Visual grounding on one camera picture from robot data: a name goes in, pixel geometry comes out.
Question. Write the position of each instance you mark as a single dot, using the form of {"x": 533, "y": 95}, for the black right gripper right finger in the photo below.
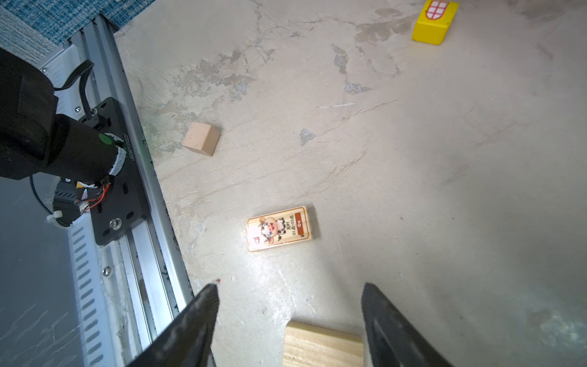
{"x": 392, "y": 339}

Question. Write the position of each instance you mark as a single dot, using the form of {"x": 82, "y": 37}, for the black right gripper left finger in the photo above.
{"x": 187, "y": 340}

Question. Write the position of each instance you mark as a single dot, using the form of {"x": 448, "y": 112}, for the patterned wood block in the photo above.
{"x": 278, "y": 229}

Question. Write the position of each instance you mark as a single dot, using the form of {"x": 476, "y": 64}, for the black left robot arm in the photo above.
{"x": 35, "y": 138}

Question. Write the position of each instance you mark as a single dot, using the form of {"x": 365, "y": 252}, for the light wood block near cylinder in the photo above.
{"x": 309, "y": 345}

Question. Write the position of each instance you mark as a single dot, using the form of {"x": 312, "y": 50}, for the small square wood block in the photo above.
{"x": 201, "y": 138}

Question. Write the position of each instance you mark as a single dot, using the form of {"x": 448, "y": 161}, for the yellow window toy cube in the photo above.
{"x": 434, "y": 21}

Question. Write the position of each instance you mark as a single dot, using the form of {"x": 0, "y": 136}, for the aluminium front rail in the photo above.
{"x": 129, "y": 278}

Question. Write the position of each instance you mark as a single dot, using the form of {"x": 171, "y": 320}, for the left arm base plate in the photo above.
{"x": 118, "y": 203}

